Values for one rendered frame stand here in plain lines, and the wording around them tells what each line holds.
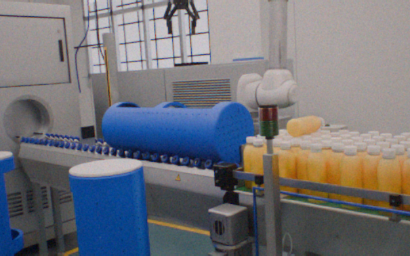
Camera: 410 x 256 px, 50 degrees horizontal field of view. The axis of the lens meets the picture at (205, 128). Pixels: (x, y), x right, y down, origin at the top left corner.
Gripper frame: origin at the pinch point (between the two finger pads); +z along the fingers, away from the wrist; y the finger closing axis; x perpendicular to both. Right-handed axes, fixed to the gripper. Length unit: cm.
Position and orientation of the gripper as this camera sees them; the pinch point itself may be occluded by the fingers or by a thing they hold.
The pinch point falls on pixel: (181, 32)
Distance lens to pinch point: 226.9
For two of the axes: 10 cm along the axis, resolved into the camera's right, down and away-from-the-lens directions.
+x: 4.5, -2.1, 8.7
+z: 0.1, 9.7, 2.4
